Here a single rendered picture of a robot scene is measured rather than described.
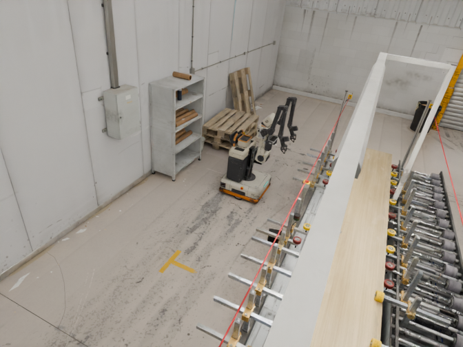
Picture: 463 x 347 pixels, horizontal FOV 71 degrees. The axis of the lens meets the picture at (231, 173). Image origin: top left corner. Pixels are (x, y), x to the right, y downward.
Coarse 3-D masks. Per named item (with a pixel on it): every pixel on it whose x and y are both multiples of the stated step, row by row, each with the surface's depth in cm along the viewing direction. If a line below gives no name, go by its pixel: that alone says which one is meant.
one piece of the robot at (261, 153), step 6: (258, 126) 454; (264, 126) 453; (258, 132) 458; (264, 144) 471; (258, 150) 474; (264, 150) 470; (270, 150) 488; (258, 156) 478; (264, 156) 475; (264, 162) 480
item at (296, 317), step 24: (360, 120) 150; (432, 120) 336; (360, 144) 127; (336, 168) 108; (408, 168) 366; (336, 192) 95; (336, 216) 85; (312, 240) 76; (336, 240) 77; (312, 264) 70; (288, 288) 64; (312, 288) 64; (288, 312) 59; (312, 312) 60; (288, 336) 55; (312, 336) 55
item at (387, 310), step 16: (400, 160) 492; (400, 192) 436; (448, 208) 394; (384, 272) 343; (384, 304) 299; (448, 304) 283; (384, 320) 282; (384, 336) 266; (400, 336) 252; (432, 336) 257
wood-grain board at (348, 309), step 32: (384, 160) 472; (352, 192) 389; (384, 192) 396; (352, 224) 336; (384, 224) 341; (352, 256) 296; (384, 256) 300; (352, 288) 263; (320, 320) 236; (352, 320) 238
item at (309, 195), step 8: (312, 192) 418; (304, 200) 400; (304, 208) 386; (296, 224) 358; (288, 248) 326; (280, 256) 315; (280, 264) 306; (272, 272) 296; (272, 280) 288; (264, 296) 273; (256, 304) 263; (256, 312) 259; (240, 328) 246; (248, 328) 244; (248, 336) 242
